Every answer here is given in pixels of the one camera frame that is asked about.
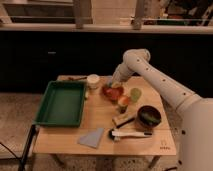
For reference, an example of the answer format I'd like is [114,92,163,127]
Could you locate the wooden table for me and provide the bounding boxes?
[32,74,178,168]

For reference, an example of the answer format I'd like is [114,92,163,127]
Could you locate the dark brown bowl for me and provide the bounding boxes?
[137,105,162,129]

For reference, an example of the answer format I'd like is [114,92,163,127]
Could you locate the green translucent cup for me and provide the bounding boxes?
[130,88,142,103]

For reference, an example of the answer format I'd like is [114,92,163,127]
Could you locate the green plastic tray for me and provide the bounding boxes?
[34,81,86,127]

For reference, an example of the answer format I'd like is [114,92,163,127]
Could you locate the white black dish brush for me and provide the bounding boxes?
[108,129,152,141]

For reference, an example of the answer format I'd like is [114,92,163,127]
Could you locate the green vegetable in bowl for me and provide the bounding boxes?
[141,113,160,125]

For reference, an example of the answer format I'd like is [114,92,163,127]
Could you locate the white cup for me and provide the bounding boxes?
[87,74,100,89]

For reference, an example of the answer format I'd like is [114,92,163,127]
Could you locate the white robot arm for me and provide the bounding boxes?
[112,49,213,171]

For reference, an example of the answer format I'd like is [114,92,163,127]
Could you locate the wooden block with black edge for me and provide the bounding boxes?
[112,113,135,128]

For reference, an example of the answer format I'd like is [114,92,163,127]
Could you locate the brown spoon utensil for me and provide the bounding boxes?
[68,77,87,81]

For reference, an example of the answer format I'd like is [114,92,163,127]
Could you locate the blue-grey cloth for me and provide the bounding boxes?
[78,128,104,148]

